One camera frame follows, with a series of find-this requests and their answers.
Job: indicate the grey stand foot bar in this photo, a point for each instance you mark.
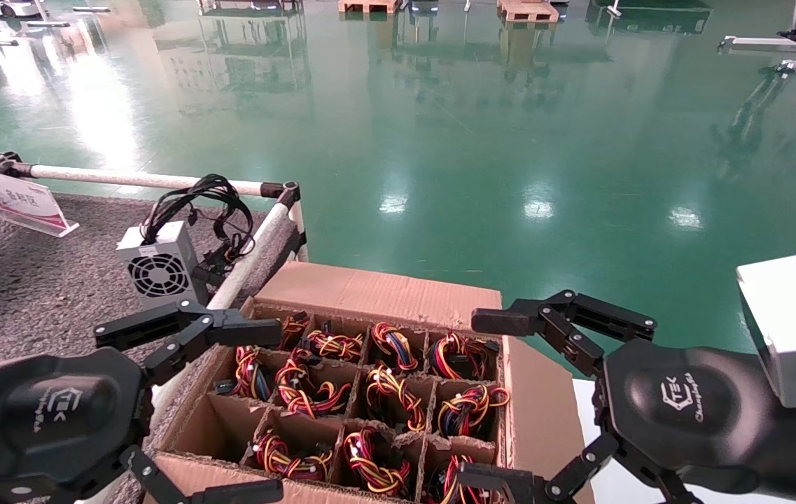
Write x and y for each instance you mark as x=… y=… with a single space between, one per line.
x=89 y=9
x=47 y=24

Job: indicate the white robot floor stand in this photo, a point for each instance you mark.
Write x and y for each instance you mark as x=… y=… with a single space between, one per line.
x=762 y=43

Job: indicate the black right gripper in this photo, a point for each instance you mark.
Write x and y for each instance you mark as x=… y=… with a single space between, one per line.
x=685 y=413

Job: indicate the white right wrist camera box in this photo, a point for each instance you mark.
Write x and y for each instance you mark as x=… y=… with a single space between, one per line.
x=790 y=322

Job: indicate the brown cardboard divider box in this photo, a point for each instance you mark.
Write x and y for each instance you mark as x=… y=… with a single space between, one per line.
x=383 y=294

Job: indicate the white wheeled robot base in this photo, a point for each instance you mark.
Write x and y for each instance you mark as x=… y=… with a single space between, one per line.
x=16 y=7

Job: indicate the white table frame leg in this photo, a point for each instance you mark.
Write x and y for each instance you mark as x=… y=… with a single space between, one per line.
x=299 y=234

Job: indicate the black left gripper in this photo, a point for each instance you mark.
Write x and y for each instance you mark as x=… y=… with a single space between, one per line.
x=40 y=420

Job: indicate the wooden pallet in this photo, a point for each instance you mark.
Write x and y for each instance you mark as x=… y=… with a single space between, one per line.
x=527 y=10
x=369 y=5

